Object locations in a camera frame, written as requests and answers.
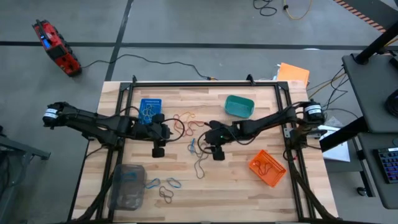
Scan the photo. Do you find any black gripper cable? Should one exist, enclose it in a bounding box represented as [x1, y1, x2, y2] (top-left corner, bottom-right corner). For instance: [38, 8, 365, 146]
[161, 117, 186, 143]
[197, 130, 215, 156]

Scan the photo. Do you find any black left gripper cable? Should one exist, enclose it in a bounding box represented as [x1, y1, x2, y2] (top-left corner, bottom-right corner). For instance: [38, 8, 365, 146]
[161, 117, 186, 143]

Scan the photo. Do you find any black cable bundle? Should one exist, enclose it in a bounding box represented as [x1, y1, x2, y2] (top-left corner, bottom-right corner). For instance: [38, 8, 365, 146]
[306, 66, 351, 111]

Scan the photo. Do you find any yellow cable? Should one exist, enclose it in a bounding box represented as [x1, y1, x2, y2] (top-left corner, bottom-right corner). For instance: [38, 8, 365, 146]
[282, 0, 313, 21]

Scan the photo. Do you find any teal plastic basket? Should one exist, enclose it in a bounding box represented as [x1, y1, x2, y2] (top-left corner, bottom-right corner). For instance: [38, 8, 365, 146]
[224, 95, 256, 119]

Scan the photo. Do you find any long yellow rubber band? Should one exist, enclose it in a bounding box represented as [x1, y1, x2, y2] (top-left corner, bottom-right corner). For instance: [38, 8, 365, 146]
[144, 104, 160, 123]

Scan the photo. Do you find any black desk leg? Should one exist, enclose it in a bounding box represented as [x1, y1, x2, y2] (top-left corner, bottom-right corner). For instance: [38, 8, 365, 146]
[353, 141, 376, 198]

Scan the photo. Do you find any black round object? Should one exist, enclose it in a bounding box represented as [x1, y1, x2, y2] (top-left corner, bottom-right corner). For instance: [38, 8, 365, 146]
[384, 89, 398, 118]

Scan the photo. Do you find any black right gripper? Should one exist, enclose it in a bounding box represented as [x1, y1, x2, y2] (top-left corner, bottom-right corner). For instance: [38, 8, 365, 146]
[204, 120, 237, 162]

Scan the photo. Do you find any white paper sheet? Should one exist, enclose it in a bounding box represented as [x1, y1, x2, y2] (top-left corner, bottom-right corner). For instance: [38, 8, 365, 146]
[319, 124, 351, 163]

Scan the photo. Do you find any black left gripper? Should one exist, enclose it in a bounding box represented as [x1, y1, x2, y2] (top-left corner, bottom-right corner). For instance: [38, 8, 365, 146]
[133, 113, 172, 159]

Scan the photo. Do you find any black pole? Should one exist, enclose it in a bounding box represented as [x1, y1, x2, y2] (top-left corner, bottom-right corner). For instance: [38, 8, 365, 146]
[355, 28, 398, 65]

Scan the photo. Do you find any black table frame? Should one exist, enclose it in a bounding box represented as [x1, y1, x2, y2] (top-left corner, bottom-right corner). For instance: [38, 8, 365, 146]
[67, 74, 338, 224]

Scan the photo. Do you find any black power cable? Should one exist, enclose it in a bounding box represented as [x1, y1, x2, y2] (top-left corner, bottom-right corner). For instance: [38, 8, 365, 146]
[80, 54, 218, 81]

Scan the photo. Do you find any orange plastic basket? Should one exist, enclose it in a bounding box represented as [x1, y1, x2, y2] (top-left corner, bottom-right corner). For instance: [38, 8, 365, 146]
[248, 149, 287, 189]

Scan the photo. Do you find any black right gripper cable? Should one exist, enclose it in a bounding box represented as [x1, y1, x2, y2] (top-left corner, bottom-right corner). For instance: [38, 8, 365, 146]
[197, 130, 215, 156]

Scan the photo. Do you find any coiled black cable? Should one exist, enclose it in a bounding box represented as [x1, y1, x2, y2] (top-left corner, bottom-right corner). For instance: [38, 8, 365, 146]
[252, 0, 278, 17]

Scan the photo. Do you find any blue plastic basket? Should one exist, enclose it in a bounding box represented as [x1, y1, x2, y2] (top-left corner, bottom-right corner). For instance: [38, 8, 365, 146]
[137, 98, 163, 126]

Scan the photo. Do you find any clear grey plastic bin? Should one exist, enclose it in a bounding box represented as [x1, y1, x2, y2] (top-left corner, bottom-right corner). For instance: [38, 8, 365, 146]
[107, 164, 147, 212]

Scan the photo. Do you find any long red rubber band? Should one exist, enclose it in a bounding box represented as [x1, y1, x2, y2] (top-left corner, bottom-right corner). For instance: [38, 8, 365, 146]
[185, 119, 206, 137]

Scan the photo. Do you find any long black rubber band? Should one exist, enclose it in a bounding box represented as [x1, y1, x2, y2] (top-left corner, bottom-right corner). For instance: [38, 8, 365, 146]
[193, 157, 206, 180]

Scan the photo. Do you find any orange black striped strip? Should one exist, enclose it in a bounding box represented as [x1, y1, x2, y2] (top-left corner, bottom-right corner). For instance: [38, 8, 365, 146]
[333, 0, 387, 34]

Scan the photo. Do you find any black desk crossbar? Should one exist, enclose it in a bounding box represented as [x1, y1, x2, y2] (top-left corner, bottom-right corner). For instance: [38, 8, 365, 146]
[319, 116, 365, 153]

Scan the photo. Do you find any grey side desk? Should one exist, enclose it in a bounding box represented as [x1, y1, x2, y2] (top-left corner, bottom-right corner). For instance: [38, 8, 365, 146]
[341, 52, 398, 210]

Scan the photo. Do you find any black keyboard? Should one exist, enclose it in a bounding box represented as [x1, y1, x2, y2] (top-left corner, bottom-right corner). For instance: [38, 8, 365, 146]
[374, 146, 398, 184]

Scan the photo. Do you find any grey metal stand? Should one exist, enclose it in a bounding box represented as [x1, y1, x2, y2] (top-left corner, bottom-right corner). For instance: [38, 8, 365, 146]
[0, 125, 52, 224]

